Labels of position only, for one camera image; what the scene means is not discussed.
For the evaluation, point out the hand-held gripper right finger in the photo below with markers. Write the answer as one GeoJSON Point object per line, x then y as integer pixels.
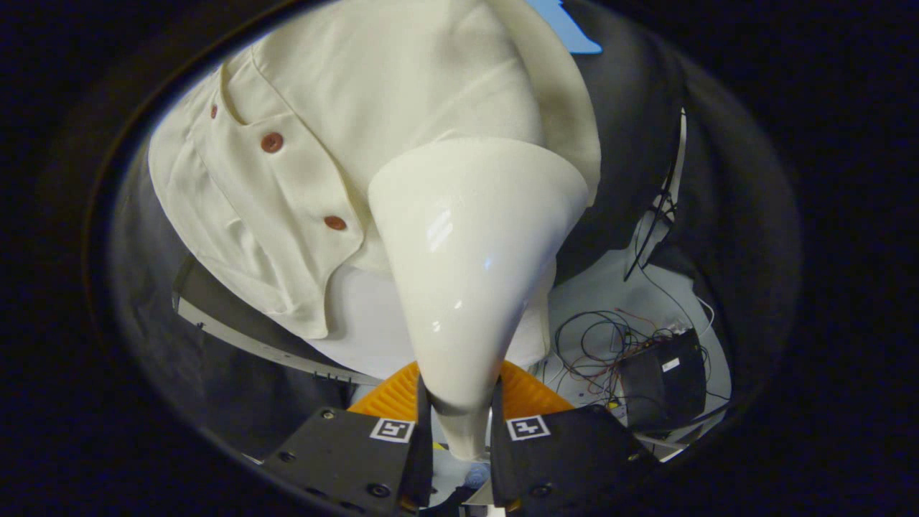
{"type": "Point", "coordinates": [574, 452]}

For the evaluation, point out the grey drawer cabinet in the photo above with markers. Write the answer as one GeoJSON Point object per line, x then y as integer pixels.
{"type": "Point", "coordinates": [215, 298]}

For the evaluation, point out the cream button-up shirt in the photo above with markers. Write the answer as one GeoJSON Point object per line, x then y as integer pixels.
{"type": "Point", "coordinates": [359, 86]}

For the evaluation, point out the white garment steamer head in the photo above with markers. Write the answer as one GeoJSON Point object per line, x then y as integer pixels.
{"type": "Point", "coordinates": [474, 251]}

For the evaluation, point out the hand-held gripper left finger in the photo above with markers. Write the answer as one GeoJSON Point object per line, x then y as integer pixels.
{"type": "Point", "coordinates": [359, 459]}

